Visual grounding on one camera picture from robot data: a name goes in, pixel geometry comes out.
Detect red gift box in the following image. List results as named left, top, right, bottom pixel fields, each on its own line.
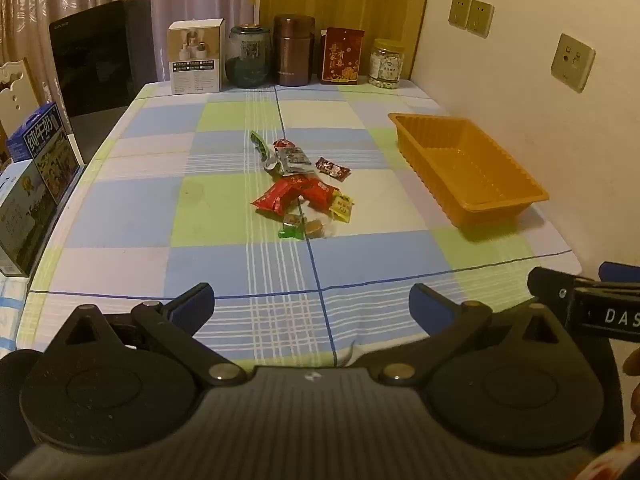
left=319, top=27, right=366, bottom=85

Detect glass jar dark lid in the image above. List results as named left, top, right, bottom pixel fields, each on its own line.
left=226, top=23, right=274, bottom=89

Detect brown thermos flask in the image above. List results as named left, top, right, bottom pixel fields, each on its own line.
left=272, top=14, right=317, bottom=87

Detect grey snack packet red ends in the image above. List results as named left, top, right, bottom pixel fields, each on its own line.
left=272, top=138, right=317, bottom=176

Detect white product box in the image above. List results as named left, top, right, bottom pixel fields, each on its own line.
left=167, top=18, right=226, bottom=96

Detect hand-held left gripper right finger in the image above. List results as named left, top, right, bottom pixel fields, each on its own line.
left=376, top=284, right=571, bottom=386

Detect beige wall data socket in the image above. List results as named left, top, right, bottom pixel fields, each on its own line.
left=550, top=33, right=596, bottom=94

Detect blue milk carton box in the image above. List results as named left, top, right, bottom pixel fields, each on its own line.
left=5, top=102, right=84, bottom=202

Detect dark red candy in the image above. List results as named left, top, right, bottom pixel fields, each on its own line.
left=315, top=156, right=352, bottom=182

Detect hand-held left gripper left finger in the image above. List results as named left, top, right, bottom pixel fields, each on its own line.
left=50, top=282, right=247, bottom=387

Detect plastic jar of nuts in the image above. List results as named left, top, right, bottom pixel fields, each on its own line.
left=368, top=38, right=405, bottom=90

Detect grey milk carton box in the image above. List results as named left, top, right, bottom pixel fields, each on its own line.
left=0, top=159, right=59, bottom=277

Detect red white printed cloth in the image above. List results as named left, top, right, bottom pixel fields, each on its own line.
left=575, top=441, right=640, bottom=480

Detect green-edged silver snack packet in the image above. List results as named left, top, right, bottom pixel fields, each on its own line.
left=249, top=130, right=282, bottom=174

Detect yellow candy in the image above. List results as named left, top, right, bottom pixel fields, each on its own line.
left=328, top=192, right=355, bottom=224

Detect person's right hand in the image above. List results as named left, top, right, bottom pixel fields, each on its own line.
left=622, top=354, right=640, bottom=442

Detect orange plastic tray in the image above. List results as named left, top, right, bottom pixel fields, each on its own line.
left=388, top=113, right=550, bottom=229

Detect beige wall power socket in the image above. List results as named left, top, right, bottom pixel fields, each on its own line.
left=448, top=0, right=472, bottom=28
left=466, top=0, right=495, bottom=39

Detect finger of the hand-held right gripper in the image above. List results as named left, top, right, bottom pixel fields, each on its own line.
left=528, top=266, right=640, bottom=345
left=598, top=261, right=640, bottom=286

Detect green candy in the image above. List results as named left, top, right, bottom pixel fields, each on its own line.
left=278, top=213, right=306, bottom=241

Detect checked tablecloth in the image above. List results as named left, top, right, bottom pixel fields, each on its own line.
left=19, top=80, right=584, bottom=372

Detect white wooden chair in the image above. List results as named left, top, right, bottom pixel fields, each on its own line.
left=0, top=57, right=42, bottom=163

